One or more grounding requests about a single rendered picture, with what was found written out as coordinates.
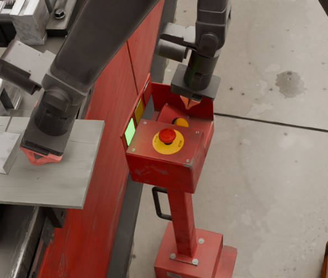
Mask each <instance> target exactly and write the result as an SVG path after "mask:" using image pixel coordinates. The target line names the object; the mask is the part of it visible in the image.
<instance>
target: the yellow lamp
mask: <svg viewBox="0 0 328 278"><path fill-rule="evenodd" d="M143 112H144V110H143V105H142V99H140V101H139V103H138V105H137V108H136V110H135V117H136V122H137V125H138V123H139V121H140V118H141V116H142V114H143Z"/></svg>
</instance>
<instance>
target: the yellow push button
mask: <svg viewBox="0 0 328 278"><path fill-rule="evenodd" d="M174 125H179V126H185V127H189V125H188V123H187V121H186V120H185V119H183V118H178V119H176V120H175V121H174Z"/></svg>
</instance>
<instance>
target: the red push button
mask: <svg viewBox="0 0 328 278"><path fill-rule="evenodd" d="M175 138H176V133H175V131H174V130H173V129H170V128H165V129H162V130H161V131H160V133H159V139H160V140H161V141H162V142H164V144H165V145H170V144H172V142H173V140H175Z"/></svg>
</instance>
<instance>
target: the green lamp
mask: <svg viewBox="0 0 328 278"><path fill-rule="evenodd" d="M134 132H135V127H134V124H133V120H132V119H131V121H130V124H129V126H128V128H127V130H126V132H125V135H126V139H127V143H128V146H129V144H130V142H131V139H132V136H133V134H134Z"/></svg>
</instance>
